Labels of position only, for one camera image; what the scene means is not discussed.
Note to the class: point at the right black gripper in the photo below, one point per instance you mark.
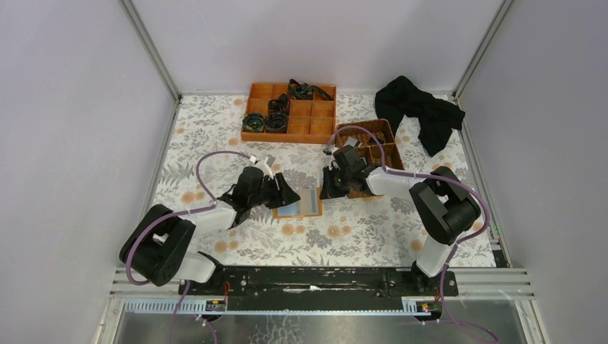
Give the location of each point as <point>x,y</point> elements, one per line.
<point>337,178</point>

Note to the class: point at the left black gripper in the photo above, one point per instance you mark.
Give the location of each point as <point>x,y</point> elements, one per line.
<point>276,188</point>

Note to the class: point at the brown wicker basket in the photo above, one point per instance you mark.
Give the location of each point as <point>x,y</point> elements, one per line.
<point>379,148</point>

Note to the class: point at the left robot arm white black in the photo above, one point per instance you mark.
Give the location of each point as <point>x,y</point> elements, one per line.
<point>158,249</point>

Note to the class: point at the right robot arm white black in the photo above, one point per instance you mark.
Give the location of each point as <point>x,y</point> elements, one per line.
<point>446,207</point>

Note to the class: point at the silver card in basket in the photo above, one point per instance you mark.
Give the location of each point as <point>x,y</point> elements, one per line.
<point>353,142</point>

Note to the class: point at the orange wooden divided tray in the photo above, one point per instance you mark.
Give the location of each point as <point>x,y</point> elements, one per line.
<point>290,112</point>

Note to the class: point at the rolled dark belt left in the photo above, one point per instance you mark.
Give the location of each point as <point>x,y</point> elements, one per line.
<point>253,123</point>

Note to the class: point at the rolled black belt middle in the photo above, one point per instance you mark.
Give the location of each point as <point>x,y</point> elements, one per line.
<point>276,122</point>

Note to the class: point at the rolled black belt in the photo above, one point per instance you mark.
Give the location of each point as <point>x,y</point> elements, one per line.
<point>280,104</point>
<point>276,122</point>

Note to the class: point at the rolled black belt upper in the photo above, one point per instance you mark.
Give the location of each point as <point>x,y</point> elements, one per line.
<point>280,104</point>

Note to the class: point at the loose dark belt top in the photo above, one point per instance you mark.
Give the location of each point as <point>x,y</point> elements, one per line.
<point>304,91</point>

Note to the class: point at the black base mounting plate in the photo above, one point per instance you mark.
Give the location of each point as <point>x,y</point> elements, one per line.
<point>322,288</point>

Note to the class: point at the black crumpled cloth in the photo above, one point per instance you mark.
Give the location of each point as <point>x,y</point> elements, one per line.
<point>437,118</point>

